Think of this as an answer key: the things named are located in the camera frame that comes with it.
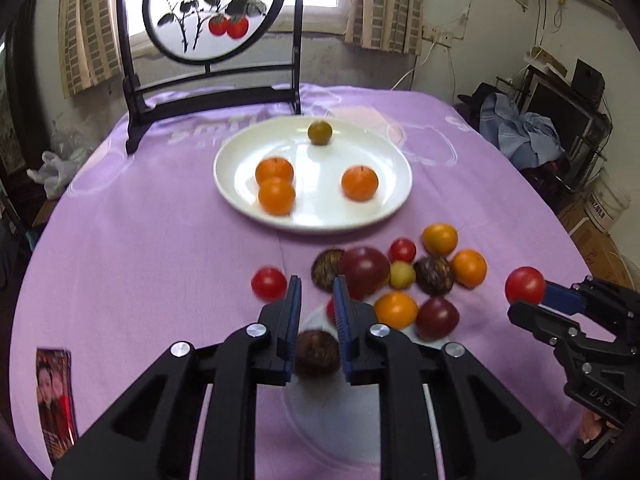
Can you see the red photo packet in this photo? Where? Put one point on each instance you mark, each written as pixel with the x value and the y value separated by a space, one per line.
pixel 55 405

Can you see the blue grey clothes heap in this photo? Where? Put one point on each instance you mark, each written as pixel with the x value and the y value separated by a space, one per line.
pixel 530 135

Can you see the orange mandarin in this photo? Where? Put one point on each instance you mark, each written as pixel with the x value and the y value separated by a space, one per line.
pixel 276 197
pixel 470 268
pixel 359 183
pixel 396 310
pixel 440 239
pixel 274 167

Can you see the green citrus fruit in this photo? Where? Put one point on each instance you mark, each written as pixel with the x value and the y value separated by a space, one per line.
pixel 320 132

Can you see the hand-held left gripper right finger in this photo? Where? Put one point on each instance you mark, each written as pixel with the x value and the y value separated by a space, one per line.
pixel 342 320

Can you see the person's right hand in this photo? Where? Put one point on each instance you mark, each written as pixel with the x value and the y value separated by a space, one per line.
pixel 597 425

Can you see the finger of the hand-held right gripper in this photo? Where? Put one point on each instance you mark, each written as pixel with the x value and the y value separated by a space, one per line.
pixel 562 297
pixel 537 320

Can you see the white oval plate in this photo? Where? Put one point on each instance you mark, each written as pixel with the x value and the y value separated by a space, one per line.
pixel 320 205

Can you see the small yellow fruit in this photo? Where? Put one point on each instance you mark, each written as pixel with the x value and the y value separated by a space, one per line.
pixel 401 276

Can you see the small dark red plum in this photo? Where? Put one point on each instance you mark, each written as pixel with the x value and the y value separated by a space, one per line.
pixel 437 317

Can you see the white wall socket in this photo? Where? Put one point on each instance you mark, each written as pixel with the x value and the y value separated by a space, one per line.
pixel 437 34

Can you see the black monitor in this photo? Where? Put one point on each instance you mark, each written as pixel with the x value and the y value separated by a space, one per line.
pixel 565 110

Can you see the black speaker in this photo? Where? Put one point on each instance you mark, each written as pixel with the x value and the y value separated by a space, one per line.
pixel 587 80

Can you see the white plastic bag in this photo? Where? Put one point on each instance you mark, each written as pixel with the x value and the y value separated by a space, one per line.
pixel 52 172

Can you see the large dark red plum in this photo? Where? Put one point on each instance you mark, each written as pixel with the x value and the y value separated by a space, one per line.
pixel 365 272

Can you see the round painted screen black stand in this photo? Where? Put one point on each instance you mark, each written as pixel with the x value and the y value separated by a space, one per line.
pixel 134 115

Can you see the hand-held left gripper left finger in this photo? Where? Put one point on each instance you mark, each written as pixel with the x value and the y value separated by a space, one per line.
pixel 294 320

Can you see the beige checked curtain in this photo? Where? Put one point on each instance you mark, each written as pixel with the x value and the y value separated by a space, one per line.
pixel 385 5
pixel 90 25

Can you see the cardboard box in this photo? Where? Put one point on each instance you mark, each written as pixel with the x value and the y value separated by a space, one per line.
pixel 595 250

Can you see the dark brown passion fruit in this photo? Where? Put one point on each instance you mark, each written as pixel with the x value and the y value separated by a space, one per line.
pixel 317 355
pixel 433 276
pixel 325 267

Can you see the red tomato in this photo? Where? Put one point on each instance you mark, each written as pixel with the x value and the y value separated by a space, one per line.
pixel 402 250
pixel 268 283
pixel 525 285
pixel 330 311

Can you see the white plastic bucket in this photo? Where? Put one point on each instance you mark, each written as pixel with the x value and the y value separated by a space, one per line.
pixel 610 200

